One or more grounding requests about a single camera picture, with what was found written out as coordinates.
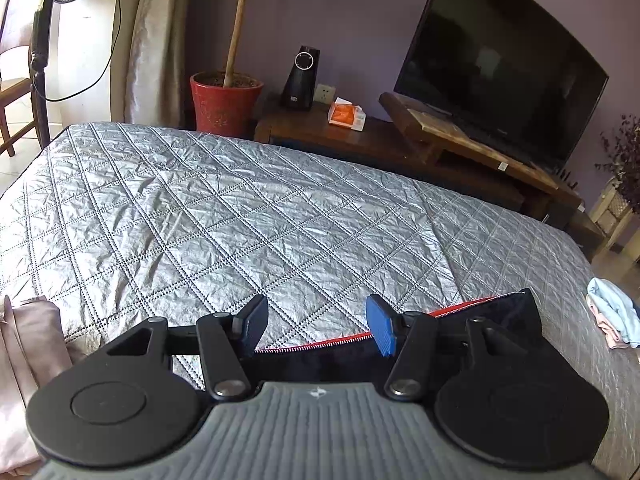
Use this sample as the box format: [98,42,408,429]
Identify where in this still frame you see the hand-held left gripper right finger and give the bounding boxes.
[366,293,542,402]

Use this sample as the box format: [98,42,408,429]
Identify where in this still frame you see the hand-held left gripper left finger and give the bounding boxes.
[102,294,271,402]

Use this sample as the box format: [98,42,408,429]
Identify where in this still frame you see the navy and orange jacket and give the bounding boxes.
[195,287,544,387]

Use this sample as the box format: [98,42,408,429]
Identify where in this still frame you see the silver quilted blanket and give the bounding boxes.
[0,121,640,477]

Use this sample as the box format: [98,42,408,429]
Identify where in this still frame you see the dark wooden television cabinet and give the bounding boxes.
[253,96,609,262]

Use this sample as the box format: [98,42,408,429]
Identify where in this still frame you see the wooden television riser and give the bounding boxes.
[378,91,584,212]

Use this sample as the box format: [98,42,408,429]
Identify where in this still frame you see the orange tissue pack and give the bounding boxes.
[327,96,368,133]

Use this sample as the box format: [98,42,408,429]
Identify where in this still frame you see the red ceramic plant pot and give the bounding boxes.
[189,70,265,138]

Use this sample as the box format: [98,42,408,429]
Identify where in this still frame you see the pink satin garment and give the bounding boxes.
[0,294,87,479]

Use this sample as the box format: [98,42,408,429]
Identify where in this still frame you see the small pale pink cloth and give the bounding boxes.
[590,300,632,351]

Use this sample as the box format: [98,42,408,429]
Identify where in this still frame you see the light blue cloth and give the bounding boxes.
[586,277,640,347]

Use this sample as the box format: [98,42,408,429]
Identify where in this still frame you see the black speaker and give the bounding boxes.
[279,45,322,112]

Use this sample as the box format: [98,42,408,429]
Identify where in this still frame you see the white lattice stand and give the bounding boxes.
[589,178,637,237]

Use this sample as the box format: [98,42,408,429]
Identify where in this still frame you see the black flat screen television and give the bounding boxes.
[393,0,610,174]

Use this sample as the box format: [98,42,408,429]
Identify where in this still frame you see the indoor potted tree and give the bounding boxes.
[206,0,311,89]

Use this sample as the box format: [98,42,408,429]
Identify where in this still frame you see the beige curtain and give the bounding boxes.
[112,0,194,129]

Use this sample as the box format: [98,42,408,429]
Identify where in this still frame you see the dried dark red flowers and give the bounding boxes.
[594,113,640,197]

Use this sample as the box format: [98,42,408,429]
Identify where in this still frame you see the wooden chair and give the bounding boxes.
[0,0,39,159]

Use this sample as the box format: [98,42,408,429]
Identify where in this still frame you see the black standing fan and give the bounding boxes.
[27,0,124,149]

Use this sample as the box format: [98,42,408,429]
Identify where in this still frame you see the black fan cable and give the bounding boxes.
[44,0,124,103]

